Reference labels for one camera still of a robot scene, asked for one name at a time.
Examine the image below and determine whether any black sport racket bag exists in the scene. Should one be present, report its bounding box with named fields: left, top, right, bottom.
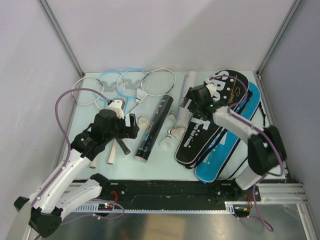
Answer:
left=175, top=69, right=250, bottom=169

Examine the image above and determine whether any blue racket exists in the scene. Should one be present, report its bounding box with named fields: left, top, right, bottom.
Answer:
left=93, top=70, right=122, bottom=100
left=116, top=68, right=147, bottom=114

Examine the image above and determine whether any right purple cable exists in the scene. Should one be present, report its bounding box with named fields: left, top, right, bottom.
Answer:
left=208, top=74, right=287, bottom=232

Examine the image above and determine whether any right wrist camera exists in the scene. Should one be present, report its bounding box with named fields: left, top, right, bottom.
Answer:
left=204, top=80, right=217, bottom=98

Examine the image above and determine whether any blue racket right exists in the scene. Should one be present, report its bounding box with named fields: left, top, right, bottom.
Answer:
left=116, top=68, right=147, bottom=114

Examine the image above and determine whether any white feather shuttlecock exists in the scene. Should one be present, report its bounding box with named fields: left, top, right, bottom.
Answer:
left=137, top=116, right=151, bottom=130

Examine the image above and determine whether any shuttlecock on rackets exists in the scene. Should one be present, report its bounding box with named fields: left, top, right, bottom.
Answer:
left=135, top=88, right=147, bottom=103

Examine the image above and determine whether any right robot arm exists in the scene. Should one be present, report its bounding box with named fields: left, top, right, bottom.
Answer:
left=180, top=83, right=286, bottom=201

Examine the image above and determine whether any purple cable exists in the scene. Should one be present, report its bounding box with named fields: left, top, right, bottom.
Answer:
left=208, top=74, right=287, bottom=232
left=54, top=89, right=113, bottom=161

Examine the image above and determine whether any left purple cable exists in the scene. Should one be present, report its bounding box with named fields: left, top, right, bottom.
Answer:
left=54, top=89, right=113, bottom=161

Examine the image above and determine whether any blue racket bag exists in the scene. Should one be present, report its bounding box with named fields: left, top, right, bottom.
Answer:
left=194, top=81, right=261, bottom=184

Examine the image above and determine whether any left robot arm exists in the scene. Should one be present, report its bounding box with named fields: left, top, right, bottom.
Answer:
left=13, top=107, right=140, bottom=238

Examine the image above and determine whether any blue racket left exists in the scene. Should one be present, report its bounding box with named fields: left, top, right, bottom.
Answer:
left=93, top=70, right=122, bottom=100

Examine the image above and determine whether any black shuttlecock tube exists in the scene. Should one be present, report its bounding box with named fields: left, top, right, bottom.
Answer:
left=134, top=94, right=174, bottom=163

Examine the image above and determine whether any nylon mesh shuttlecock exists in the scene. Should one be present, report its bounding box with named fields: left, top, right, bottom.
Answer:
left=164, top=112, right=176, bottom=127

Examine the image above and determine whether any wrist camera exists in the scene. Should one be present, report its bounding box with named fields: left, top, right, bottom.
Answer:
left=106, top=98, right=126, bottom=119
left=204, top=80, right=217, bottom=98

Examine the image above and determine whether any white shuttlecock tube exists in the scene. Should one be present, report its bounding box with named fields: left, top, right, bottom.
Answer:
left=175, top=71, right=197, bottom=129

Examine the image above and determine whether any white racket right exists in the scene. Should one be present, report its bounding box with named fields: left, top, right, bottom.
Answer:
left=130, top=68, right=177, bottom=112

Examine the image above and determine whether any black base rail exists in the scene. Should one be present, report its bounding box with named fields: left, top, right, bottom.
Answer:
left=99, top=180, right=261, bottom=211

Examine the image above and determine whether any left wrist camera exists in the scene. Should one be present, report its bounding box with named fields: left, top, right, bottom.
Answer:
left=106, top=98, right=126, bottom=119

